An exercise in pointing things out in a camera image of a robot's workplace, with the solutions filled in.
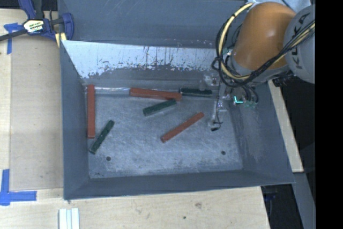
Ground dark green flat block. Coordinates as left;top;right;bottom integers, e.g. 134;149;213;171
88;120;116;155
142;99;178;117
179;87;213;98

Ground red-brown flat block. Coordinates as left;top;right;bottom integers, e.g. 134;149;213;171
129;87;183;102
160;112;205;144
86;84;96;139

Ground grey metal bin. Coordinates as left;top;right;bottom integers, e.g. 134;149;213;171
56;0;296;201

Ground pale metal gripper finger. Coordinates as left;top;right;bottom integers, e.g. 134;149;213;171
208;100;219;127
218;100;229;124

